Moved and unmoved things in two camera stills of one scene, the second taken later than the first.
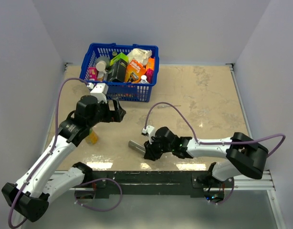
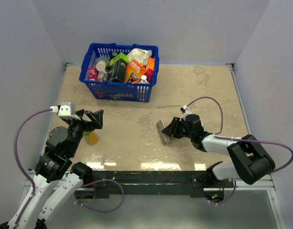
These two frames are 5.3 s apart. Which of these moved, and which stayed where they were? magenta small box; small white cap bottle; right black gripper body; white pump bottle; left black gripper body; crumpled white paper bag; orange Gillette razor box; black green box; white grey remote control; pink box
Moved: left black gripper body; white grey remote control; right black gripper body
Stayed: black green box; pink box; white pump bottle; crumpled white paper bag; orange Gillette razor box; small white cap bottle; magenta small box
